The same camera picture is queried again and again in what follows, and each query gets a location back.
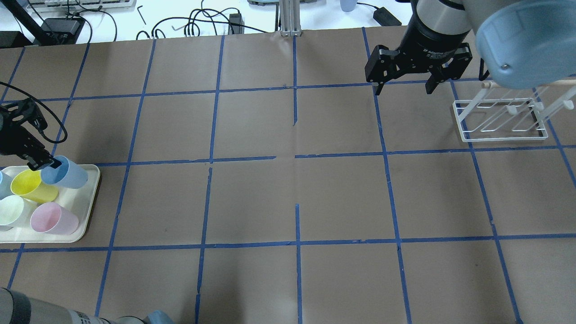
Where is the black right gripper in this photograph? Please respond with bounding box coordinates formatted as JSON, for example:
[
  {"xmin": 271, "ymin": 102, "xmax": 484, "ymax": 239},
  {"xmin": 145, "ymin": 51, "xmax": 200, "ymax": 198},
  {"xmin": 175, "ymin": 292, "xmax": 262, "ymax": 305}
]
[{"xmin": 364, "ymin": 13, "xmax": 473, "ymax": 96}]

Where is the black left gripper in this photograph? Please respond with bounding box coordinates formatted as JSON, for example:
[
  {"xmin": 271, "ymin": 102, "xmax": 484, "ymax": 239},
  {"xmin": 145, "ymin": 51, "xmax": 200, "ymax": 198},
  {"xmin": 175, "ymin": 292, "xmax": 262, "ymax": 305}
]
[{"xmin": 0, "ymin": 100, "xmax": 62, "ymax": 171}]

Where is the blue plastic cup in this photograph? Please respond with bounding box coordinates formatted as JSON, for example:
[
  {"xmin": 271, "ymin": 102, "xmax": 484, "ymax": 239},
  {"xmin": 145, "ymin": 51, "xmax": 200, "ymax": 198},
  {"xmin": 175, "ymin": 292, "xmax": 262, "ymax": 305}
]
[{"xmin": 40, "ymin": 156, "xmax": 88, "ymax": 189}]

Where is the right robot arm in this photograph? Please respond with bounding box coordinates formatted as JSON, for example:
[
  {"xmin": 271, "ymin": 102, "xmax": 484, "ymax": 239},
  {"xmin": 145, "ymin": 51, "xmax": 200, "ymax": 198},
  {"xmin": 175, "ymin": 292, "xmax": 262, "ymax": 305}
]
[{"xmin": 364, "ymin": 0, "xmax": 576, "ymax": 95}]

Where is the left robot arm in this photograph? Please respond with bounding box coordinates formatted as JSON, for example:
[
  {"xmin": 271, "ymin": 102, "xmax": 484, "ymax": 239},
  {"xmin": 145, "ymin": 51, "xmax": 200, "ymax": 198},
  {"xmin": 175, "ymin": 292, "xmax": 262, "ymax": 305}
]
[{"xmin": 1, "ymin": 99, "xmax": 109, "ymax": 324}]

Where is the yellow plastic cup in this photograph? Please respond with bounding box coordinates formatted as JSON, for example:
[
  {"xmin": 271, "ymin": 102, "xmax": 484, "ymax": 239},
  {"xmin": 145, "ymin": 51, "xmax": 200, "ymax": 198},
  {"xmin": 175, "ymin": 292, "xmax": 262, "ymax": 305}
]
[{"xmin": 10, "ymin": 169, "xmax": 59, "ymax": 203}]

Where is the pink plastic cup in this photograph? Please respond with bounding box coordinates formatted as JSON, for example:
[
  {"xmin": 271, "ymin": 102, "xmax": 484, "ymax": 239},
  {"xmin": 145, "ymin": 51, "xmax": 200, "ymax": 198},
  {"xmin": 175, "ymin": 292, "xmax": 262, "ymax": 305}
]
[{"xmin": 30, "ymin": 202, "xmax": 80, "ymax": 234}]

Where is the pale green plastic cup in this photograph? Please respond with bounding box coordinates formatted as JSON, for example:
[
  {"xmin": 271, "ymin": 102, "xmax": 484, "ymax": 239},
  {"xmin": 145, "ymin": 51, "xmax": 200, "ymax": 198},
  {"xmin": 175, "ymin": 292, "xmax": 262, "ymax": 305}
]
[{"xmin": 0, "ymin": 195, "xmax": 37, "ymax": 228}]

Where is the blue cup on desk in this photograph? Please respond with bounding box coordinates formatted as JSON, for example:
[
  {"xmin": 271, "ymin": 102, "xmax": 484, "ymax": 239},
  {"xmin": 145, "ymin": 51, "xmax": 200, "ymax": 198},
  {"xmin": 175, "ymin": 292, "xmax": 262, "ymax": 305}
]
[{"xmin": 339, "ymin": 0, "xmax": 357, "ymax": 13}]

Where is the black power adapter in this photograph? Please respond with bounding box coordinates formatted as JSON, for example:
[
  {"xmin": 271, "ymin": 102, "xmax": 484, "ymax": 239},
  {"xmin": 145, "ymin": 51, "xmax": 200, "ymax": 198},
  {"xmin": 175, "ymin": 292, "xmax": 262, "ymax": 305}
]
[{"xmin": 373, "ymin": 7, "xmax": 402, "ymax": 27}]

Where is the black box on desk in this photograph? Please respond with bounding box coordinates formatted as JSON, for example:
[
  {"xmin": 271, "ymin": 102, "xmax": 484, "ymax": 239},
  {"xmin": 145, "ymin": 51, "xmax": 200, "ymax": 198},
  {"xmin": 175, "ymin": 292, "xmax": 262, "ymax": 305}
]
[{"xmin": 41, "ymin": 17, "xmax": 85, "ymax": 45}]

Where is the white wire cup rack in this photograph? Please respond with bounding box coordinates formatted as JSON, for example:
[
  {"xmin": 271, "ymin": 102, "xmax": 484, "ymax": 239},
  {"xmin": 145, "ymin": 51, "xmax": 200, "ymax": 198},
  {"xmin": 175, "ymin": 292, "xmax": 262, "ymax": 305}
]
[{"xmin": 452, "ymin": 78, "xmax": 575, "ymax": 142}]

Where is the aluminium frame post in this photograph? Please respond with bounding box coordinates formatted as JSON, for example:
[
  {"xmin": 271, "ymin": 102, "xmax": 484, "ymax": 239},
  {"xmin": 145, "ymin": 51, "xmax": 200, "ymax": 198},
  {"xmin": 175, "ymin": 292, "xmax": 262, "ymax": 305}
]
[{"xmin": 279, "ymin": 0, "xmax": 302, "ymax": 37}]

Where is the black cable bundle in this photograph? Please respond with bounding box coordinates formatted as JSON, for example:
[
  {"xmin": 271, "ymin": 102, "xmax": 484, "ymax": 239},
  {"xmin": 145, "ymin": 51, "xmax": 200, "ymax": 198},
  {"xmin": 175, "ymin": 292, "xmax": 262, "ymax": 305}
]
[{"xmin": 136, "ymin": 8, "xmax": 270, "ymax": 40}]

